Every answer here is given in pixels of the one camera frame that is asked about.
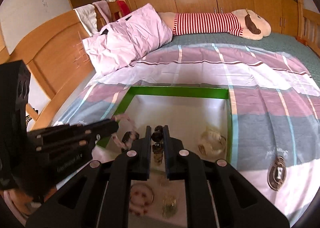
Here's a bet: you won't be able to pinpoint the pink bead bracelet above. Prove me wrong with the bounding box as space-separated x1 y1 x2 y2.
109 113 140 152

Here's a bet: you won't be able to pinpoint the black bead bracelet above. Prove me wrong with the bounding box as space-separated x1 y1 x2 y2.
151 125 164 144

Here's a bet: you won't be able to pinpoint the gold green earrings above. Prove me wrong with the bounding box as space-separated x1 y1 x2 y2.
162 193 177 218

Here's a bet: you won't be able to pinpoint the round metal emblem patch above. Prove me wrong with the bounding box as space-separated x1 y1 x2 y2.
267 156 286 191

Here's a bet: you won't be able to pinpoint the brown bead strand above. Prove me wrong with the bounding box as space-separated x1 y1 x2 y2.
152 142 164 166

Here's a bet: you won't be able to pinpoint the green rimmed white tray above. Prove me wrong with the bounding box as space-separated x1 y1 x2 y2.
96 86 233 228

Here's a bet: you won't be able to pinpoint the wooden headboard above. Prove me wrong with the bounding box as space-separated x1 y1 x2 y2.
9 11 93 130

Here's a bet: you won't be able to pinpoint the pink pillow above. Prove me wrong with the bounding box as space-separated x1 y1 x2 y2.
82 4 172 76

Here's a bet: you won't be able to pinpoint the plaid pastel bed sheet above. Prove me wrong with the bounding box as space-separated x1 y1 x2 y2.
53 34 319 225

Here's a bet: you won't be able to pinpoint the white folded towel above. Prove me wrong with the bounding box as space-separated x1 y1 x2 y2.
74 4 98 37

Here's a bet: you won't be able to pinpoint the striped plush dog toy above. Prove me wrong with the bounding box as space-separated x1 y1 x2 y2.
158 9 271 40

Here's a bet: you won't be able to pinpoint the red bead bracelet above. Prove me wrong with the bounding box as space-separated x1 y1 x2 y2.
128 182 155 216

